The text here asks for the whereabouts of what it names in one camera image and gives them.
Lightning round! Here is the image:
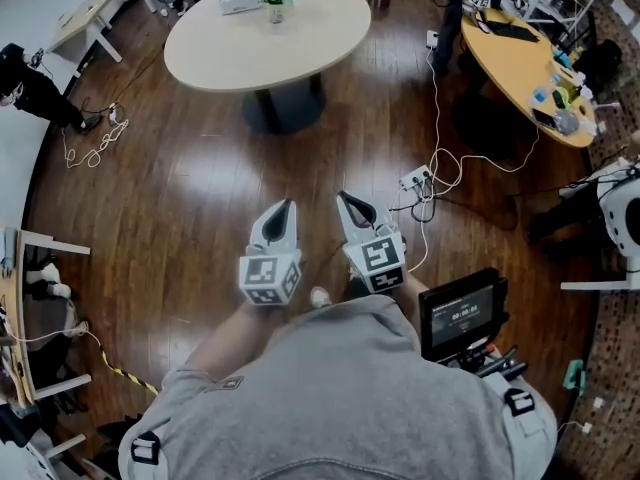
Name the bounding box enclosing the person's grey shirt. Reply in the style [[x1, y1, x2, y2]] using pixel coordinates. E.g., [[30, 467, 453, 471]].
[[117, 295, 559, 480]]

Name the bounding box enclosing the green clamp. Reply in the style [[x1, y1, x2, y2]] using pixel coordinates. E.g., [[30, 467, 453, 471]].
[[563, 359, 587, 395]]

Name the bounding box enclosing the black phone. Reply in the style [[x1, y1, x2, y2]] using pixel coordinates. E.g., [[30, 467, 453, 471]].
[[531, 107, 559, 131]]

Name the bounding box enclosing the black chest monitor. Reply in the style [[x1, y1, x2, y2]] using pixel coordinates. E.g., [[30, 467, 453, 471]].
[[418, 267, 510, 365]]

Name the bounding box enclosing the long white cable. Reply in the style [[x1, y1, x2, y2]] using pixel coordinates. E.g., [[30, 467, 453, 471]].
[[394, 45, 542, 275]]

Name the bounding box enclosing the clear plastic bag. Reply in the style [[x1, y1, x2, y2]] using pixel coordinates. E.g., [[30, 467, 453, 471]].
[[554, 109, 582, 137]]

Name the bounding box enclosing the person's left forearm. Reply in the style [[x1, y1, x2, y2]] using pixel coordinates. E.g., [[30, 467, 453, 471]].
[[187, 297, 287, 377]]

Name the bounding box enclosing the wooden desk with white legs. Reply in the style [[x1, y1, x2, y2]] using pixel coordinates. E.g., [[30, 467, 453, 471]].
[[0, 226, 94, 410]]

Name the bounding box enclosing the black monitor mount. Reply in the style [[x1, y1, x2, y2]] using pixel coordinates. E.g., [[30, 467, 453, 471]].
[[452, 342, 529, 381]]

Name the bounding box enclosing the coiled white cable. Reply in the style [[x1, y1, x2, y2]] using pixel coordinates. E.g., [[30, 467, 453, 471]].
[[62, 116, 130, 169]]

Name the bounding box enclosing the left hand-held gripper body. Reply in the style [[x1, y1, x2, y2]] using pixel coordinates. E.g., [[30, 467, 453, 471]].
[[238, 237, 304, 307]]

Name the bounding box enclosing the white round machine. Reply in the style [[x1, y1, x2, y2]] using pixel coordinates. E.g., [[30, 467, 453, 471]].
[[559, 160, 640, 292]]

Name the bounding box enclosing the yellow black striped cable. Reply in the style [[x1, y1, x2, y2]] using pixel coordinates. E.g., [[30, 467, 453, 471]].
[[97, 345, 160, 397]]

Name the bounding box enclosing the round beige table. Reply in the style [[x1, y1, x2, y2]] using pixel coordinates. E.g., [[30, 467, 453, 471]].
[[163, 0, 373, 135]]

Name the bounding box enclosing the white power strip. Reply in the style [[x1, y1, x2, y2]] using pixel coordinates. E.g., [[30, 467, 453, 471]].
[[398, 164, 434, 193]]

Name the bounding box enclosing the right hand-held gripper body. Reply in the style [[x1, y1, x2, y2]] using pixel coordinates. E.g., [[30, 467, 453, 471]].
[[342, 223, 409, 295]]

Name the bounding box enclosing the person's right forearm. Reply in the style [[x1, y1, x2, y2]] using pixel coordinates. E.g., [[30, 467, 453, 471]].
[[398, 273, 432, 317]]

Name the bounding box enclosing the black keyboard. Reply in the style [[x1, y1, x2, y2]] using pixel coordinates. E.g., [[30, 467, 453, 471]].
[[483, 19, 542, 44]]

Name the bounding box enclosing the round orange table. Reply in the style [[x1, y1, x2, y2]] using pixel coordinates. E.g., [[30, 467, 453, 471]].
[[459, 7, 597, 148]]

